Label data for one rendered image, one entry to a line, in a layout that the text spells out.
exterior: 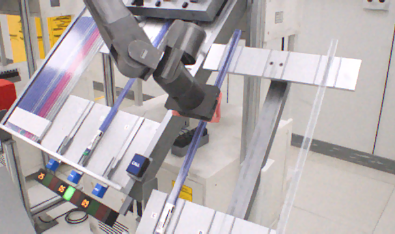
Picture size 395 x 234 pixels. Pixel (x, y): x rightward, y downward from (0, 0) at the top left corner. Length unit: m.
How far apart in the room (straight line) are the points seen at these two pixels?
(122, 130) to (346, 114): 1.91
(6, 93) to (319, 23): 1.93
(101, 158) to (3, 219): 0.32
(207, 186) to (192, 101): 0.55
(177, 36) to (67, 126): 0.63
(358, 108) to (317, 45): 0.51
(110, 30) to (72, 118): 0.61
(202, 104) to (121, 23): 0.21
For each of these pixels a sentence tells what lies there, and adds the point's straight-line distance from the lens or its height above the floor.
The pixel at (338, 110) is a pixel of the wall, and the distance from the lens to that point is 2.69.
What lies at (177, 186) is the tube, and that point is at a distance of 0.75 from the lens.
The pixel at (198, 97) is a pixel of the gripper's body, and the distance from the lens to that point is 0.69.
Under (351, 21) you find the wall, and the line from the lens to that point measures 2.56.
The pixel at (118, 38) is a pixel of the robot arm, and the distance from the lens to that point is 0.62.
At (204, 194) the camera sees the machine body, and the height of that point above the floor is 0.55.
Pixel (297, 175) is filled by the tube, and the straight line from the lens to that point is 0.69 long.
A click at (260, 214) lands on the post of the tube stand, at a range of 0.84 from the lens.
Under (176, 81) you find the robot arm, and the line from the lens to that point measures 0.63.
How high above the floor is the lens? 1.21
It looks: 21 degrees down
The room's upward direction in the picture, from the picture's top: straight up
